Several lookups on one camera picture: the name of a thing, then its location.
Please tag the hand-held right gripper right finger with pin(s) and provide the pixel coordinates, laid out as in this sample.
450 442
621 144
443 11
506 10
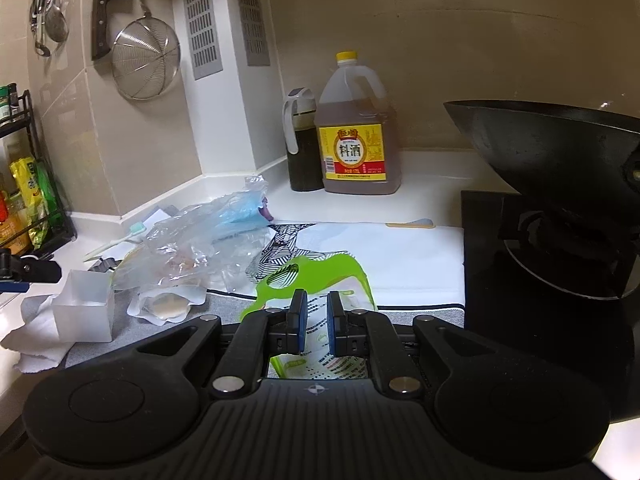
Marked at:
334 322

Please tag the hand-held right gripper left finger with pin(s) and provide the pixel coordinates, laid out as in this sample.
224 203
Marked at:
300 321

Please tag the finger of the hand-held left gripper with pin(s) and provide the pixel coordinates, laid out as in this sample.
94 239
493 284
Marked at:
35 271

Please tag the green snack packet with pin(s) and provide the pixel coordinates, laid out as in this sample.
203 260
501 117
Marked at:
320 272

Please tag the white paper towel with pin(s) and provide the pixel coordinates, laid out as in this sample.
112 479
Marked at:
30 340

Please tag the clear plastic bag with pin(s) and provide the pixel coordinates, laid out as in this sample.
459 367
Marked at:
175 245

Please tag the orange seasoning bottle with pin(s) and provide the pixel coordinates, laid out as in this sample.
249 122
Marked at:
10 230

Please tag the white plastic box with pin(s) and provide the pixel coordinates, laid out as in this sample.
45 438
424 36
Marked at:
82 310

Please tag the yellow seasoning packet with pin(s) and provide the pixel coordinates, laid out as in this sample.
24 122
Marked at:
25 195

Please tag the green seasoning packet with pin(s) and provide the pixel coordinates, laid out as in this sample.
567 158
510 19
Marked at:
50 195

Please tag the toothbrush with blue head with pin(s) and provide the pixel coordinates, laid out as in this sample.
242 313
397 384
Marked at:
112 244

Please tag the white patterned mat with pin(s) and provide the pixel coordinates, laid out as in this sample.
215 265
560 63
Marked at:
415 260

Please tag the blue plastic film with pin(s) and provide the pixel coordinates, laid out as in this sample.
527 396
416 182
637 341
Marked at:
240 210

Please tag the black spice rack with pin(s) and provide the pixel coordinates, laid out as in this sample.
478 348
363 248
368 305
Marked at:
30 125

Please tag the black gas stove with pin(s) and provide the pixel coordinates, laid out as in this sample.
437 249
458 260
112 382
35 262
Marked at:
500 320

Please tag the dark oil dispenser bottle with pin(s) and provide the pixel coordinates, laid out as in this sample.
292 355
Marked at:
302 155

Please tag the small spice bottle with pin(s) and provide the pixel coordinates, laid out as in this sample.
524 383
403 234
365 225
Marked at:
10 102

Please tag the cooking wine jug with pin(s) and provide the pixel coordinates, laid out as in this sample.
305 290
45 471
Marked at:
357 130

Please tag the hanging metal skimmer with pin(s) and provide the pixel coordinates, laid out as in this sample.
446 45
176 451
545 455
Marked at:
52 20

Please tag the black wok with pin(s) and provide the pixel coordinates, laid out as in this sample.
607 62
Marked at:
540 150

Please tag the kitchen cleaver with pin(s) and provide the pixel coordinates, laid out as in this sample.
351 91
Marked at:
106 10

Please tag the grey vent grille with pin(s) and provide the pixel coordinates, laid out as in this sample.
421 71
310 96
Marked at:
201 20
252 15

